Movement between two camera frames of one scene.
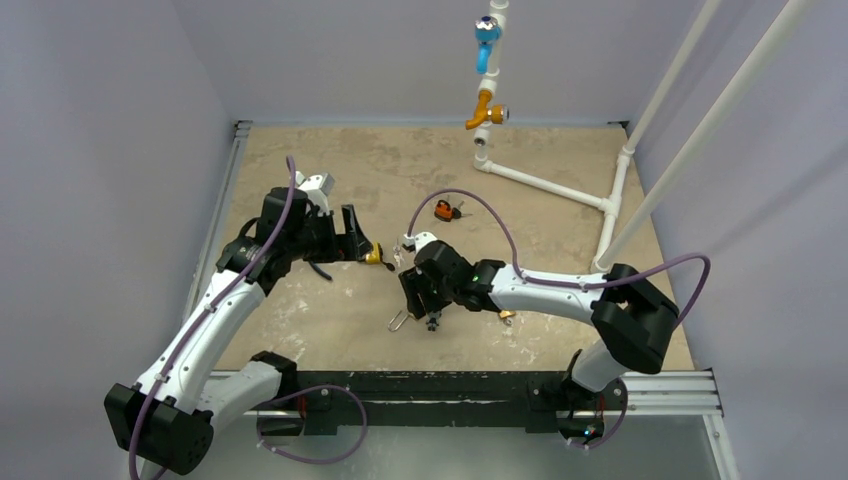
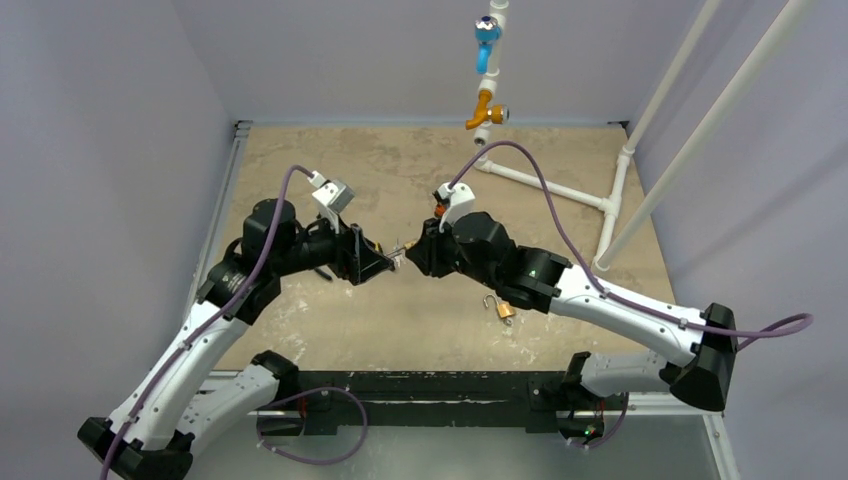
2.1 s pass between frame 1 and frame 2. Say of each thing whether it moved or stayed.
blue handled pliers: stayed
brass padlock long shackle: moved
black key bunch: moved
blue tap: stayed
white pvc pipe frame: stayed
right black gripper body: moved
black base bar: stayed
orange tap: stayed
